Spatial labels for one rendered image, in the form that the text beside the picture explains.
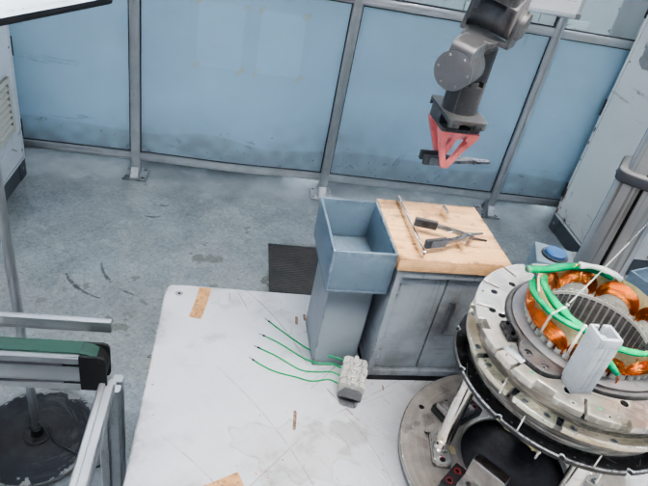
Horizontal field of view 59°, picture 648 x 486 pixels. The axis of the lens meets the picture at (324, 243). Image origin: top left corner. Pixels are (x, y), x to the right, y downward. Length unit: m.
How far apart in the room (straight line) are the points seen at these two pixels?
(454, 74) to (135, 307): 1.78
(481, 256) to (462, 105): 0.25
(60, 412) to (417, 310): 1.32
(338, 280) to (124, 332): 1.43
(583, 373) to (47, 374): 0.90
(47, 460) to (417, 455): 1.22
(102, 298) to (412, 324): 1.60
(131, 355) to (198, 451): 1.25
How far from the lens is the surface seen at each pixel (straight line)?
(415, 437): 1.03
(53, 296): 2.46
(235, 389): 1.06
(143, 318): 2.33
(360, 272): 0.95
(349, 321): 1.05
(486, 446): 1.10
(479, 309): 0.84
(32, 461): 1.95
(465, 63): 0.86
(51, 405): 2.06
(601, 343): 0.73
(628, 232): 1.31
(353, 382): 1.05
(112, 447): 1.34
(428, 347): 1.10
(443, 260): 0.96
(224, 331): 1.16
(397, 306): 1.01
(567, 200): 3.50
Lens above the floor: 1.58
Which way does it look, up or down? 34 degrees down
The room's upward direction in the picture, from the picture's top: 12 degrees clockwise
